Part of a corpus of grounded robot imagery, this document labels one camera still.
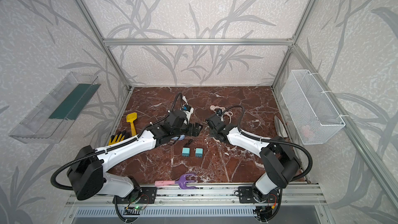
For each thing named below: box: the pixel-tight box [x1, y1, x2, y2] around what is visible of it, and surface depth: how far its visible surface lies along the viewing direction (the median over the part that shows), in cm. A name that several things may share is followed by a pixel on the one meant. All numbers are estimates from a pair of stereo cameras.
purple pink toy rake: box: [154, 173, 197, 190], surface depth 79 cm
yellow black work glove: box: [107, 130, 126, 146], surface depth 93 cm
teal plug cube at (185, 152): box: [181, 147, 191, 158], surface depth 88 cm
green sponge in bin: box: [48, 82, 102, 121], surface depth 70 cm
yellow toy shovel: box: [125, 112, 138, 137], surface depth 101 cm
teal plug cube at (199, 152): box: [194, 147, 204, 159], surface depth 88 cm
